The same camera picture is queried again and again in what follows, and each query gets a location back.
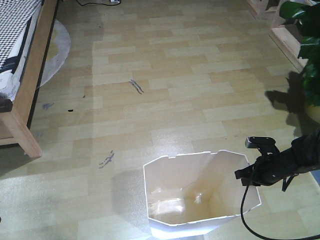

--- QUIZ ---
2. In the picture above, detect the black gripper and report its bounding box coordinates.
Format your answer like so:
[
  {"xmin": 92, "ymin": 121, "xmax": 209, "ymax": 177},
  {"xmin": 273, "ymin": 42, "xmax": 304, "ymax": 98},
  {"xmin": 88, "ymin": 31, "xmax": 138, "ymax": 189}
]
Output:
[{"xmin": 234, "ymin": 154, "xmax": 288, "ymax": 186}]

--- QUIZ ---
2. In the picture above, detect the white plastic trash bin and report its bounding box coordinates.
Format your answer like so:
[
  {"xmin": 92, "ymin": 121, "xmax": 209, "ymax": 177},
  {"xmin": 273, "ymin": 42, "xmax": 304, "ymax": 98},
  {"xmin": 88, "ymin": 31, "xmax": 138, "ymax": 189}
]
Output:
[{"xmin": 143, "ymin": 150, "xmax": 261, "ymax": 240}]

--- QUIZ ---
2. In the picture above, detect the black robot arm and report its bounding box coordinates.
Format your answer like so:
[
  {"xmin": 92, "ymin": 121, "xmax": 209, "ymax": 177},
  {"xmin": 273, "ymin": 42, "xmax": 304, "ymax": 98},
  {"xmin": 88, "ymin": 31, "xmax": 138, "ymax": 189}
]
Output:
[{"xmin": 234, "ymin": 128, "xmax": 320, "ymax": 187}]

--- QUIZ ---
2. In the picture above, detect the wooden shelf unit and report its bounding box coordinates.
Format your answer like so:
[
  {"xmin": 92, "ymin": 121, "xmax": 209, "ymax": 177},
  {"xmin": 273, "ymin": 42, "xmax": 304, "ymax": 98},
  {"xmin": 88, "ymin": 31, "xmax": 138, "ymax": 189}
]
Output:
[{"xmin": 245, "ymin": 0, "xmax": 307, "ymax": 71}]

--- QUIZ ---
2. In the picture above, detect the green potted plant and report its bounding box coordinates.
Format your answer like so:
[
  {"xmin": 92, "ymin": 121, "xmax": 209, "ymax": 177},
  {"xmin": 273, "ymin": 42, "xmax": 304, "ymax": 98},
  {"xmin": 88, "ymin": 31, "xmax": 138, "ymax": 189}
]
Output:
[{"xmin": 279, "ymin": 0, "xmax": 320, "ymax": 123}]

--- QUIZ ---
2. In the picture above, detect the grey round rug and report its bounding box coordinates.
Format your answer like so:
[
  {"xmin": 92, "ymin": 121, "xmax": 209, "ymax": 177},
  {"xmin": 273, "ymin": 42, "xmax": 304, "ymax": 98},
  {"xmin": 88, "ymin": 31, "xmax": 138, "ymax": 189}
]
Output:
[{"xmin": 39, "ymin": 19, "xmax": 71, "ymax": 87}]

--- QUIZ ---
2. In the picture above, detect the checkered black white bedding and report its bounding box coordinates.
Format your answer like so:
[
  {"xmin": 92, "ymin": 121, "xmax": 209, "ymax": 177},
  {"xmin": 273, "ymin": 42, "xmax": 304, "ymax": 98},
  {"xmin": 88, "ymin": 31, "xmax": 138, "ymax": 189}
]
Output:
[{"xmin": 0, "ymin": 0, "xmax": 42, "ymax": 71}]

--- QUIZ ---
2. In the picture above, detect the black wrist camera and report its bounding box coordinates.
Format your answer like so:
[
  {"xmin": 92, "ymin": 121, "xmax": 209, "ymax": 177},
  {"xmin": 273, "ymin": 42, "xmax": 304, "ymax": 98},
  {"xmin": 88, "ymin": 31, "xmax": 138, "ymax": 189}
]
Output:
[{"xmin": 245, "ymin": 136, "xmax": 280, "ymax": 156}]

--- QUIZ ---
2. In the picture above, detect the wooden bed frame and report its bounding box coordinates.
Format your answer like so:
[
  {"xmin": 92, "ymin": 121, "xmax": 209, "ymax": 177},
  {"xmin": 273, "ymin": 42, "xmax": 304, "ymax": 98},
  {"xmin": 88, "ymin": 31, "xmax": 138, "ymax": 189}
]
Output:
[{"xmin": 0, "ymin": 0, "xmax": 59, "ymax": 158}]

